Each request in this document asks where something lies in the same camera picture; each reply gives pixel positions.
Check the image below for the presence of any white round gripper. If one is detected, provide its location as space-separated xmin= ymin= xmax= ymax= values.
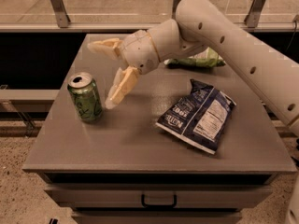
xmin=88 ymin=30 xmax=160 ymax=109

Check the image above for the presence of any green soda can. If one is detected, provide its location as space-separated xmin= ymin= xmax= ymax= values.
xmin=67 ymin=72 xmax=103 ymax=122

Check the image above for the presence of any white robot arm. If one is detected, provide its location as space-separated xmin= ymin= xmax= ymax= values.
xmin=88 ymin=0 xmax=299 ymax=135

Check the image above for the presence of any green chip bag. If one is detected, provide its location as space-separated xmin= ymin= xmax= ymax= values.
xmin=164 ymin=48 xmax=225 ymax=68

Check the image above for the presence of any blue chip bag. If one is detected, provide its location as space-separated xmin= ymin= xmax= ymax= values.
xmin=156 ymin=79 xmax=236 ymax=154

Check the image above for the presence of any grey top drawer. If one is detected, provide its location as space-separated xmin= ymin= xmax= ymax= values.
xmin=46 ymin=184 xmax=272 ymax=209

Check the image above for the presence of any grey drawer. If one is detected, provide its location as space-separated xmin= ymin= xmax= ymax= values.
xmin=46 ymin=184 xmax=272 ymax=209
xmin=72 ymin=211 xmax=241 ymax=224

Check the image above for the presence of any grey lower drawer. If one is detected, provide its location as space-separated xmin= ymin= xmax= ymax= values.
xmin=72 ymin=211 xmax=241 ymax=224

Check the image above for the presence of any left metal railing post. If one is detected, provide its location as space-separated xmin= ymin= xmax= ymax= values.
xmin=50 ymin=0 xmax=70 ymax=28

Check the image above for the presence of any right metal railing post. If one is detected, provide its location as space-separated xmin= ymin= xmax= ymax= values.
xmin=244 ymin=0 xmax=266 ymax=28

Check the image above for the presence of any black drawer handle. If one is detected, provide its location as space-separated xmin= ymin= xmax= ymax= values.
xmin=140 ymin=194 xmax=178 ymax=209

